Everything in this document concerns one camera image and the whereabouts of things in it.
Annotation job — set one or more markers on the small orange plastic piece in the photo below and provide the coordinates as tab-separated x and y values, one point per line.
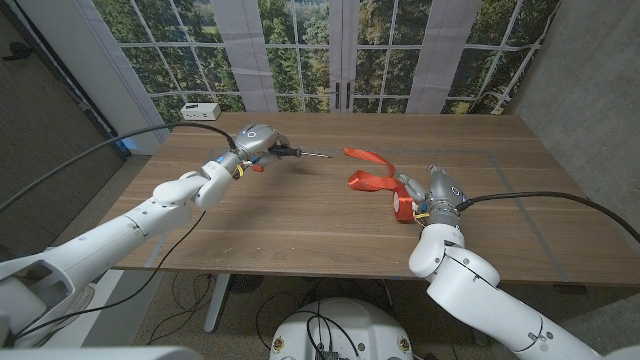
257	168

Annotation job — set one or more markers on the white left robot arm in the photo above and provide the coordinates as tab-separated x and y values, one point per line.
110	240

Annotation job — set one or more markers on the small blue floor object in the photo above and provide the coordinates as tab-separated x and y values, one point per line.
127	143

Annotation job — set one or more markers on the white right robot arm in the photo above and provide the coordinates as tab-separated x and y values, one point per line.
475	295

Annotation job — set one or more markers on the orange satin ribbon roll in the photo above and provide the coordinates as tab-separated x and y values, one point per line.
370	181

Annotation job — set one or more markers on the printed window forest backdrop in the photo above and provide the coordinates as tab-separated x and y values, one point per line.
300	60

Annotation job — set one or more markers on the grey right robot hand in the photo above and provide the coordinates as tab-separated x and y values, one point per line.
445	195

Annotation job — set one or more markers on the white robot torso base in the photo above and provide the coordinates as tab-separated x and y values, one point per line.
360	325

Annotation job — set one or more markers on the white power strip box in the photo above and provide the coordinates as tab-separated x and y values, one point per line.
200	111

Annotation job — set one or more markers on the black round ribbed disc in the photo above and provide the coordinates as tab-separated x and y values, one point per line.
246	283

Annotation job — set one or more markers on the white table leg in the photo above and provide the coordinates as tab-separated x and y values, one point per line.
217	302

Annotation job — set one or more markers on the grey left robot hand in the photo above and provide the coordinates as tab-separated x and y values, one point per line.
255	139

